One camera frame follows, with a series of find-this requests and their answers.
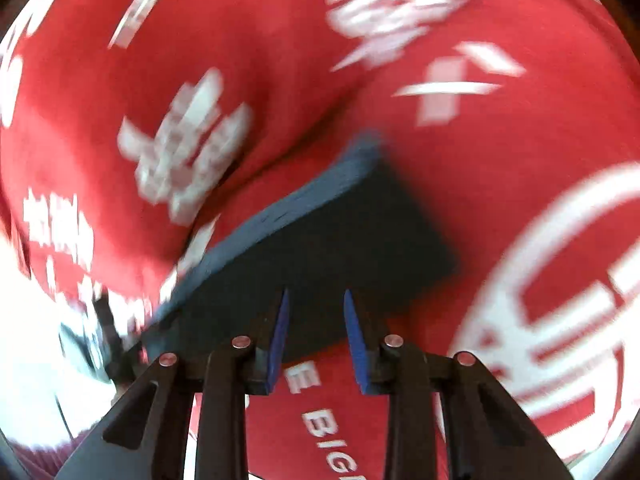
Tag red printed sofa cover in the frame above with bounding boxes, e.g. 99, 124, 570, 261
0, 0, 640, 480

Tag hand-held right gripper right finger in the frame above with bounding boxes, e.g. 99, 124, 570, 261
342, 289, 576, 480

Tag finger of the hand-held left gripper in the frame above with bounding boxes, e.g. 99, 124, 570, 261
92, 297, 151, 386

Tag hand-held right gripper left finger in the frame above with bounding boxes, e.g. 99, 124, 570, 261
54, 287, 292, 480

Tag black pants with blue waistband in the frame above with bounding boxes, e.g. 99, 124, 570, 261
142, 130, 461, 367

